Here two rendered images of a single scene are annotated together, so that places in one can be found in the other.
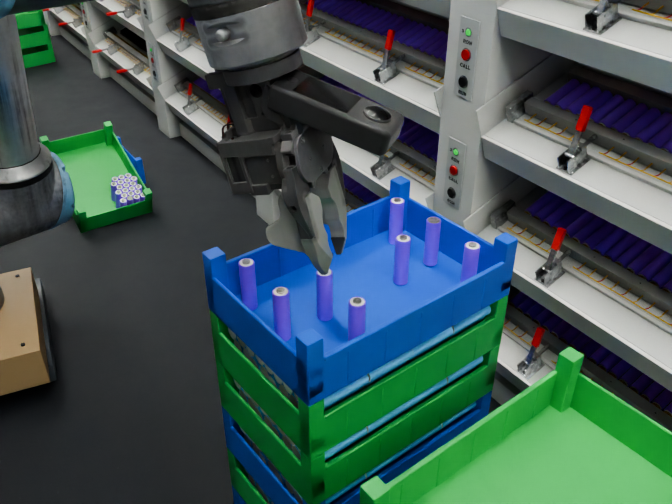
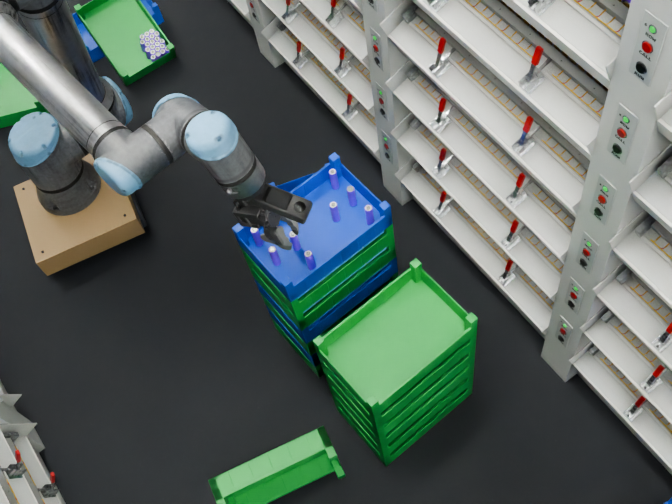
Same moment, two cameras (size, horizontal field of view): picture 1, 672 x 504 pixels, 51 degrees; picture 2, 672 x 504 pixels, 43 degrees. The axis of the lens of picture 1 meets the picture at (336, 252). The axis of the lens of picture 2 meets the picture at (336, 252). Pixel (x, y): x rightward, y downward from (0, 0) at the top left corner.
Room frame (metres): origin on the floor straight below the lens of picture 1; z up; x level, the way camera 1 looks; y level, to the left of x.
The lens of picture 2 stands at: (-0.33, -0.26, 2.18)
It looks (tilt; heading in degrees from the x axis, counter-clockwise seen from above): 61 degrees down; 11
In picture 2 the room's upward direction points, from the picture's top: 13 degrees counter-clockwise
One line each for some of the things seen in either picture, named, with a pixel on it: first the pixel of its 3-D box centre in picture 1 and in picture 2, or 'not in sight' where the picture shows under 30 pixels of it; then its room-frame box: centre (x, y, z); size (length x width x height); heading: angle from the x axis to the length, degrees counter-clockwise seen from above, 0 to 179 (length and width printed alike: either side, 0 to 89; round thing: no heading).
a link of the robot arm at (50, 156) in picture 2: not in sight; (46, 149); (1.10, 0.75, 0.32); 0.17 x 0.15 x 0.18; 132
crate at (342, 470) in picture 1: (359, 375); (322, 258); (0.66, -0.03, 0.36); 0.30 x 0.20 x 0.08; 128
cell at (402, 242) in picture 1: (401, 259); (334, 211); (0.70, -0.08, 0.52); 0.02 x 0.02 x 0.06
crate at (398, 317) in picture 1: (361, 273); (313, 225); (0.66, -0.03, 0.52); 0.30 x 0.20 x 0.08; 128
